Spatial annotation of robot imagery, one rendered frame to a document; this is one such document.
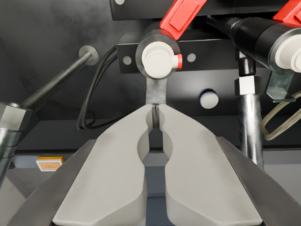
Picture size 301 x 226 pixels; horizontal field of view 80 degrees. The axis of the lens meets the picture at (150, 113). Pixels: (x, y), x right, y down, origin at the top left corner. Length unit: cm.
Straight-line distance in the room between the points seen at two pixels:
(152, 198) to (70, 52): 57
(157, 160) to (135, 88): 16
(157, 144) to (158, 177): 40
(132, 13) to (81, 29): 19
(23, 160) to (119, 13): 35
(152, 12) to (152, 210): 63
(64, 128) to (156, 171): 44
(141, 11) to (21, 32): 29
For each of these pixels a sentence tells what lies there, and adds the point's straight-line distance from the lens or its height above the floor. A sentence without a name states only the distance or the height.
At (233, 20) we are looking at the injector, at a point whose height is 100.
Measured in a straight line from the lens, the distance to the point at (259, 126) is 18.
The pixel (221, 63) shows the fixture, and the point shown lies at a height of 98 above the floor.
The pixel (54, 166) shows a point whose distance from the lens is 42.
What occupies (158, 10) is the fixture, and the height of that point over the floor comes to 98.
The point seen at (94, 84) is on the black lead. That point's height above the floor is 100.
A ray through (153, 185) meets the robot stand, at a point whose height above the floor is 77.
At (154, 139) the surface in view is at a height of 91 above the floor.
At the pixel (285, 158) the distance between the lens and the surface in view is 44.
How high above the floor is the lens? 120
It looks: 57 degrees down
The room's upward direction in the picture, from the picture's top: 177 degrees counter-clockwise
